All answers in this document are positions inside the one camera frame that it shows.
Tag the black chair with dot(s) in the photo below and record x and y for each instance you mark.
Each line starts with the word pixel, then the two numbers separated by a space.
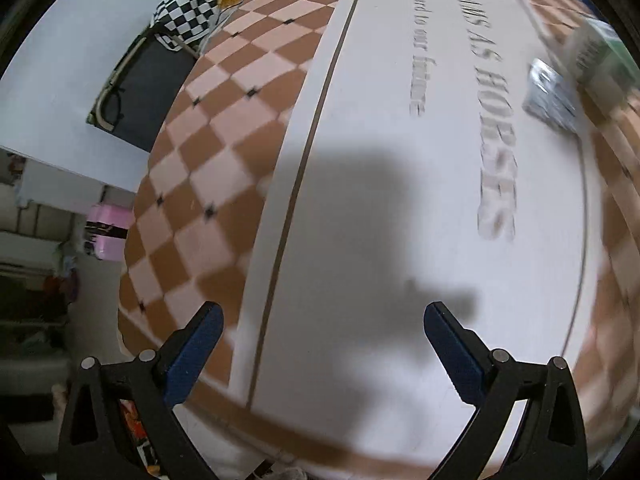
pixel 145 90

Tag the tall green white box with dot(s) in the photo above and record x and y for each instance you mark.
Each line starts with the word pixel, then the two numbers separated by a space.
pixel 600 52

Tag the red box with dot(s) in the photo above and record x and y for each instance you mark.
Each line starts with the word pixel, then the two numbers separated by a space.
pixel 134 425

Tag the black white checkered cloth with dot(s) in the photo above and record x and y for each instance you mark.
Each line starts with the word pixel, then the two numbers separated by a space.
pixel 192 2

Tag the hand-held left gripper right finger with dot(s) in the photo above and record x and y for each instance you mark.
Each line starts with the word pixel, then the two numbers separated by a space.
pixel 452 357

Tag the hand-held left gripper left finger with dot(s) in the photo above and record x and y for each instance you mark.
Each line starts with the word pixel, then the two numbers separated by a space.
pixel 192 360

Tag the small silver blister pack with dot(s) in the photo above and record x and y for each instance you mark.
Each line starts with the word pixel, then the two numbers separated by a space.
pixel 550 95

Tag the pink suitcase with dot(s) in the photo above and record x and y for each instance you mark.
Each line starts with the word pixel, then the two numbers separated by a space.
pixel 107 230

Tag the checkered brown pink tablecloth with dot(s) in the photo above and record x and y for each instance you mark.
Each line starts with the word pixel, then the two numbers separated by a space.
pixel 375 110

